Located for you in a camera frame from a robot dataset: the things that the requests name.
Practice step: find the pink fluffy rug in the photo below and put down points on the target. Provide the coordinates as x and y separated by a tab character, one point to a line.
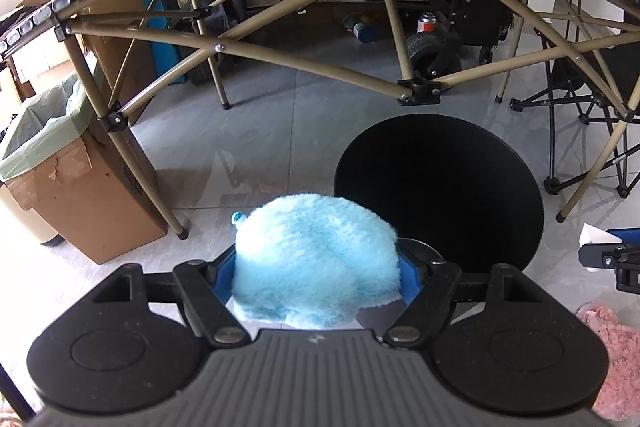
620	357

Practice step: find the cardboard box with liner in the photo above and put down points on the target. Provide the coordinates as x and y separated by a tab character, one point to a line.
95	207

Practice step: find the light blue plush toy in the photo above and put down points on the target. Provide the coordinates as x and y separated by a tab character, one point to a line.
315	262

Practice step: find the green plastic bag liner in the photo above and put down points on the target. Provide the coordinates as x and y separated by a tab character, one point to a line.
40	132

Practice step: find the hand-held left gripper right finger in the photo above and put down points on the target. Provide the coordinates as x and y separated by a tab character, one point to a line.
407	277

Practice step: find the black case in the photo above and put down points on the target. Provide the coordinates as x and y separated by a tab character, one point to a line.
482	7

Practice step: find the black trash bin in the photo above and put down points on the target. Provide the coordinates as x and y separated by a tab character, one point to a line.
440	187

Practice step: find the tan folding table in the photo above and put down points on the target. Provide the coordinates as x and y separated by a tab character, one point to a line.
218	48

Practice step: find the blue flat bag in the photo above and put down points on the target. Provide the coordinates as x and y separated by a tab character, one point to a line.
167	37

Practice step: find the red gas canister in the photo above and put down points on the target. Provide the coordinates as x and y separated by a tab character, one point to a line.
426	24

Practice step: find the black bags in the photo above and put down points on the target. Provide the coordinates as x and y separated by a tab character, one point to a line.
220	7

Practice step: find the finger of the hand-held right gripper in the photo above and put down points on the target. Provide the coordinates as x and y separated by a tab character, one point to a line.
600	256
627	238

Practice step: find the black folding chair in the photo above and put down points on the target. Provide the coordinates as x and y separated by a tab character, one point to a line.
585	72

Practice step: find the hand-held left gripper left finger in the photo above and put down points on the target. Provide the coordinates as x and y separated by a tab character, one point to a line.
225	274

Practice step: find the blue round bottle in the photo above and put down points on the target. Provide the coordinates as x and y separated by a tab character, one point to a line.
364	32

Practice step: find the white paper scrap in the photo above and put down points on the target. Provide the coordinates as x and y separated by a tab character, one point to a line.
592	234

